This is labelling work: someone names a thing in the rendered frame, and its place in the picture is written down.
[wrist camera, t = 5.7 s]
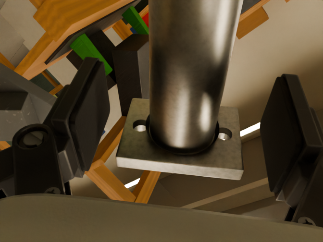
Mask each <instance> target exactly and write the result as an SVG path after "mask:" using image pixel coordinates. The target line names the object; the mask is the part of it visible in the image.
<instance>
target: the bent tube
mask: <svg viewBox="0 0 323 242"><path fill-rule="evenodd" d="M242 4H243V0H149V99H141V98H133V99H132V101H131V104H130V108H129V111H128V115H127V118H126V121H125V124H124V128H123V132H122V135H121V139H120V142H119V145H118V148H117V152H116V155H115V158H116V165H117V166H118V167H122V168H131V169H143V170H152V171H161V172H169V173H179V174H187V175H196V176H205V177H214V178H223V179H232V180H240V179H241V177H242V174H243V172H244V163H243V154H242V144H241V135H240V126H239V116H238V109H237V108H236V107H225V106H220V105H221V101H222V97H223V92H224V86H225V82H226V78H227V73H228V68H229V64H230V59H231V55H232V51H233V46H234V41H235V37H236V31H237V27H238V22H239V18H240V13H241V9H242ZM141 131H142V132H141ZM222 139H223V140H222Z"/></svg>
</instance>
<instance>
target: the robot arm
mask: <svg viewBox="0 0 323 242"><path fill-rule="evenodd" d="M109 114H110V101H109V94H108V87H107V80H106V73H105V66H104V62H103V61H100V59H99V58H93V57H85V59H84V60H83V62H82V64H81V66H80V67H79V69H78V71H77V73H76V75H75V76H74V78H73V80H72V82H71V83H70V85H65V86H64V87H63V89H62V91H61V92H60V94H59V96H58V98H57V99H56V101H55V103H54V104H53V106H52V108H51V110H50V111H49V113H48V115H47V116H46V118H45V120H44V121H43V123H42V124H40V123H35V124H30V125H27V126H25V127H23V128H21V129H20V130H19V131H17V132H16V133H15V135H14V136H13V138H12V146H10V147H8V148H6V149H4V150H2V151H0V242H323V129H322V127H321V124H320V121H319V119H318V116H317V113H316V111H315V109H314V108H313V107H309V104H308V102H307V99H306V96H305V93H304V91H303V88H302V85H301V82H300V80H299V77H298V75H296V74H282V75H281V77H277V78H276V80H275V83H274V85H273V88H272V91H271V94H270V96H269V99H268V102H267V105H266V107H265V110H264V113H263V116H262V118H261V121H260V134H261V142H262V148H263V153H264V159H265V165H266V170H267V176H268V182H269V188H270V191H271V192H274V195H275V200H276V201H285V203H286V204H287V205H289V208H288V210H287V212H286V215H285V217H284V219H283V220H277V219H269V218H259V217H251V216H244V215H236V214H228V213H220V212H213V211H205V210H197V209H189V208H181V207H173V206H161V205H153V204H145V203H136V202H128V201H119V200H111V199H102V198H94V197H84V196H75V195H72V190H71V186H70V180H72V179H73V178H74V177H76V178H83V176H84V173H85V171H89V169H90V167H91V164H92V161H93V158H94V156H95V153H96V151H97V148H98V145H99V142H100V139H101V136H102V134H103V131H104V128H105V125H106V123H107V120H108V117H109Z"/></svg>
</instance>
